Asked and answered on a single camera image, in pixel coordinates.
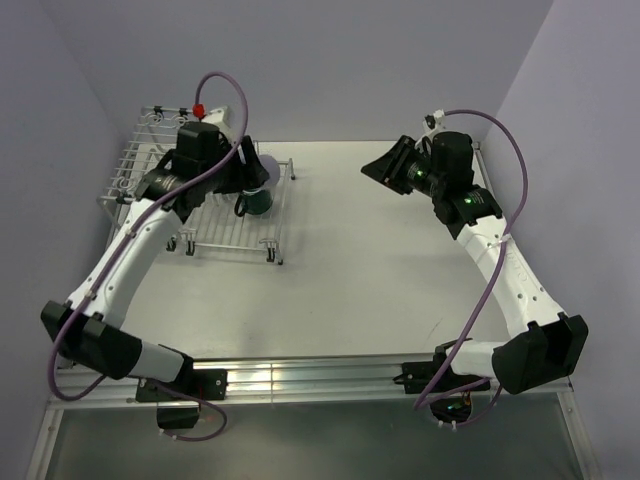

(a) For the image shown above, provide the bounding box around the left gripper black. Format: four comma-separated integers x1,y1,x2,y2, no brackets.
200,135,268,195

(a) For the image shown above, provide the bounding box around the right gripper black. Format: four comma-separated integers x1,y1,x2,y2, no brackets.
360,135,445,199

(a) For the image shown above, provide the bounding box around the purple cup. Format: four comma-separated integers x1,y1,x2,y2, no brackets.
259,154,281,189

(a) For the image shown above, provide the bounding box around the dark green mug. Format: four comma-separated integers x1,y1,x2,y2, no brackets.
234,189,273,218

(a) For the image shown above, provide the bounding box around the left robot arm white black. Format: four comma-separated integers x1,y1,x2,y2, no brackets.
41,121,269,400

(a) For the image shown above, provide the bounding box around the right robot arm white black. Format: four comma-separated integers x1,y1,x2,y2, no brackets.
361,131,589,394

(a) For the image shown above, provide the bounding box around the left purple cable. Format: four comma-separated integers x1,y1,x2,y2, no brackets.
48,72,250,444

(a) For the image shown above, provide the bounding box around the purple cable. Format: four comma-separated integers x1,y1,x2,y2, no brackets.
48,72,250,444
412,108,530,431

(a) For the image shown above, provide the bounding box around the silver wire dish rack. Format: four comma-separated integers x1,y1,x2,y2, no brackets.
97,105,296,265

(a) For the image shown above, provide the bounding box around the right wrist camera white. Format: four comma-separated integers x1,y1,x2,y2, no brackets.
422,109,446,138

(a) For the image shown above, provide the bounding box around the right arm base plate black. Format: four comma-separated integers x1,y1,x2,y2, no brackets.
392,361,481,394

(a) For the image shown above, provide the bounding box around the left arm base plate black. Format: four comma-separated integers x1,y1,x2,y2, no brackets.
135,369,228,403

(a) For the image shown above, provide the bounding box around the aluminium rail frame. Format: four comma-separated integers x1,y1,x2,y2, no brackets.
24,142,601,480

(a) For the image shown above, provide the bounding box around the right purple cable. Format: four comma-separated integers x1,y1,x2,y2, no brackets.
412,108,530,431

